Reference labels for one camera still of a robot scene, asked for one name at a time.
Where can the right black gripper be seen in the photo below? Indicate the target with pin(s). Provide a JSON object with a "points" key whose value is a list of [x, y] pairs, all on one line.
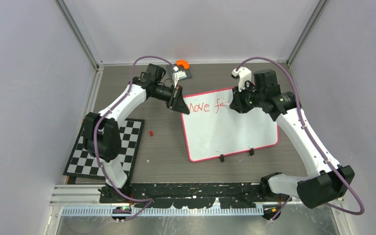
{"points": [[238, 103]]}

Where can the pink framed whiteboard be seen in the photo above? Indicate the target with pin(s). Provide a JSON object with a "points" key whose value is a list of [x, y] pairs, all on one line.
{"points": [[212, 129]]}

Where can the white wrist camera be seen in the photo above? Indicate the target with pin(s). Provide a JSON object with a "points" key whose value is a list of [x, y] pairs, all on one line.
{"points": [[243, 75], [177, 75]]}

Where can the orange curved plastic piece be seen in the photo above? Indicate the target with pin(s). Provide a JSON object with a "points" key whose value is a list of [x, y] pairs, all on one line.
{"points": [[183, 63]]}

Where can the black white checkerboard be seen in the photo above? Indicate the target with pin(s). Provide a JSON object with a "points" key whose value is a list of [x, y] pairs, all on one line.
{"points": [[82, 164]]}

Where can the grey studded baseplate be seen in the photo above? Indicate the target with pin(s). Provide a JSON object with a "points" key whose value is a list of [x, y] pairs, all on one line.
{"points": [[170, 71]]}

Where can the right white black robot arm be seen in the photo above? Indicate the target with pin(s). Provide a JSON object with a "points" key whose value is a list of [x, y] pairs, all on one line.
{"points": [[326, 178]]}

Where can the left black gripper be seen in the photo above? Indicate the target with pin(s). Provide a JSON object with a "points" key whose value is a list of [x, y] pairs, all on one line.
{"points": [[176, 102]]}

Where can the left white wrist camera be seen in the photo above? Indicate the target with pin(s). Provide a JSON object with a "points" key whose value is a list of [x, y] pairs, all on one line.
{"points": [[177, 75]]}

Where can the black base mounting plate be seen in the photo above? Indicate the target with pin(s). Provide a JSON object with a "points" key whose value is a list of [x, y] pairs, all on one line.
{"points": [[190, 195]]}

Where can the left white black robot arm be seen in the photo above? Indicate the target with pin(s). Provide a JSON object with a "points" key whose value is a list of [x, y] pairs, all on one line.
{"points": [[101, 136]]}

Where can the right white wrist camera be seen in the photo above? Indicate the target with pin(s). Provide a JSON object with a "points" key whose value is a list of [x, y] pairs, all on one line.
{"points": [[243, 75]]}

